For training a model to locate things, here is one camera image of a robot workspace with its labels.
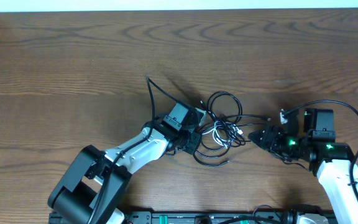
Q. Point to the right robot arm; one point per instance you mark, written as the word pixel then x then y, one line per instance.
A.
pixel 332 163

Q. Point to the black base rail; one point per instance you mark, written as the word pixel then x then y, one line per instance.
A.
pixel 171 218

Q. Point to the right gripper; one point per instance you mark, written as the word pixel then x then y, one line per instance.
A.
pixel 271 140

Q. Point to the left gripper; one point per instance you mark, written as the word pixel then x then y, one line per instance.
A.
pixel 196 142

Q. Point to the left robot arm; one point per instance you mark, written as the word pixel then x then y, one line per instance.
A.
pixel 93 185

